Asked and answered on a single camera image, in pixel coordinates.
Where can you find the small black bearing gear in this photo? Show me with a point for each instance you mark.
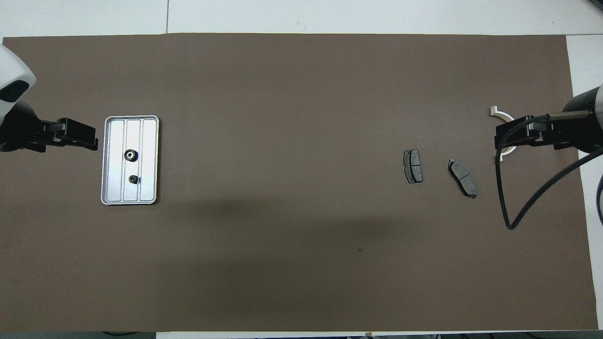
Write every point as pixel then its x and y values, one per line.
pixel 134 179

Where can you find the large black bearing gear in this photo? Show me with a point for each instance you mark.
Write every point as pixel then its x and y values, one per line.
pixel 130 155

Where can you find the brown table mat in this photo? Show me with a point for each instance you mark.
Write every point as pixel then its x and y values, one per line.
pixel 292 117

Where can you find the silver metal tray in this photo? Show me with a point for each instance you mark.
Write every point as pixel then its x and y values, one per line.
pixel 146 160

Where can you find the long grey brake pad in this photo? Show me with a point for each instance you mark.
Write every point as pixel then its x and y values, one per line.
pixel 462 178

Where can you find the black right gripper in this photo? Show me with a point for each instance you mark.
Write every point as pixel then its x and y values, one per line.
pixel 584 132

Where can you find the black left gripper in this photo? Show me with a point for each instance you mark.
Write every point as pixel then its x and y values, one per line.
pixel 21 132

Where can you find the rectangular grey brake pad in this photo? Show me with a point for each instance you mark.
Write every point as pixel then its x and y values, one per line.
pixel 413 165

